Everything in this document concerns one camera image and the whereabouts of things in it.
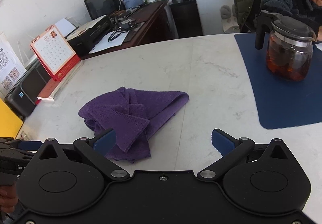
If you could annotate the black inkjet printer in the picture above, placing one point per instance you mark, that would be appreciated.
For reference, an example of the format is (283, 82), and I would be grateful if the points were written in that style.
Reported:
(85, 38)

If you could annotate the QR code sign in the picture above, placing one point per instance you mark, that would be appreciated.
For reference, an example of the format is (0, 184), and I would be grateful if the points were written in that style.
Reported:
(10, 67)

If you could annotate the blue bag on desk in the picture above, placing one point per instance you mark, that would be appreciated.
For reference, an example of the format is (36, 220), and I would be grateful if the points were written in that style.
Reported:
(132, 3)

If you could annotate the black printer near wall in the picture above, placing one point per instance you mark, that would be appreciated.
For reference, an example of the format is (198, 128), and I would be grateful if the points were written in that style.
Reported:
(23, 97)

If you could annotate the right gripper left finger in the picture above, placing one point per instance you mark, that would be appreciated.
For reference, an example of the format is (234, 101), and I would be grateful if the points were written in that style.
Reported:
(95, 150)

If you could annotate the black eyeglasses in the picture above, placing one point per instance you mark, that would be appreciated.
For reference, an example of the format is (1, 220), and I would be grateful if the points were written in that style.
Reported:
(114, 35)

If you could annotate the yellow box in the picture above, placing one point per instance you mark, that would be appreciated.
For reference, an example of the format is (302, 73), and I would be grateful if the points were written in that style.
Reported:
(10, 123)

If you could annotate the purple towel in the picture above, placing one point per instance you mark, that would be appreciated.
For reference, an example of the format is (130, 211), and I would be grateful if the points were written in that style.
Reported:
(134, 115)

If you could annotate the dark wooden desk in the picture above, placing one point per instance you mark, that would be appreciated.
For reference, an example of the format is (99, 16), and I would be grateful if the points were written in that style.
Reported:
(153, 26)

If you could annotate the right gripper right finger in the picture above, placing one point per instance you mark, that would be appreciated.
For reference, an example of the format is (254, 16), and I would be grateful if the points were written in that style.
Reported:
(233, 151)

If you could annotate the blue table mat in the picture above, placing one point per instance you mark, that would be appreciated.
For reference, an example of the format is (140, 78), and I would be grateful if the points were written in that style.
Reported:
(281, 103)

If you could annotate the black computer monitor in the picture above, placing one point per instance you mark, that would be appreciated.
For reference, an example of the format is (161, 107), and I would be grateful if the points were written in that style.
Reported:
(98, 8)

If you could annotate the red notebook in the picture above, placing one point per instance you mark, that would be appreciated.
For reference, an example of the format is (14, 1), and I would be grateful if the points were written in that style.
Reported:
(52, 89)

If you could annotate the white paper sheet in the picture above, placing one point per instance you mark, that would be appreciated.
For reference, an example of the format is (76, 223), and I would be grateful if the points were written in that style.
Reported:
(104, 44)

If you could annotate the red desk calendar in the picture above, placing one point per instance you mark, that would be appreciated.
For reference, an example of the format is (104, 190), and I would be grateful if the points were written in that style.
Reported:
(54, 53)

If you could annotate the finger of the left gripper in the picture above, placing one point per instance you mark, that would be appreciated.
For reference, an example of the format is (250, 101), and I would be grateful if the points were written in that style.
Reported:
(30, 145)

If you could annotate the glass teapot with tea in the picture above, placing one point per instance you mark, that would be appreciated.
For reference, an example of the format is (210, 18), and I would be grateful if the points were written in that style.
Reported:
(290, 45)

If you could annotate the black water dispenser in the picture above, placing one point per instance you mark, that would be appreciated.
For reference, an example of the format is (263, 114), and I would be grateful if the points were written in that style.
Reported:
(186, 18)

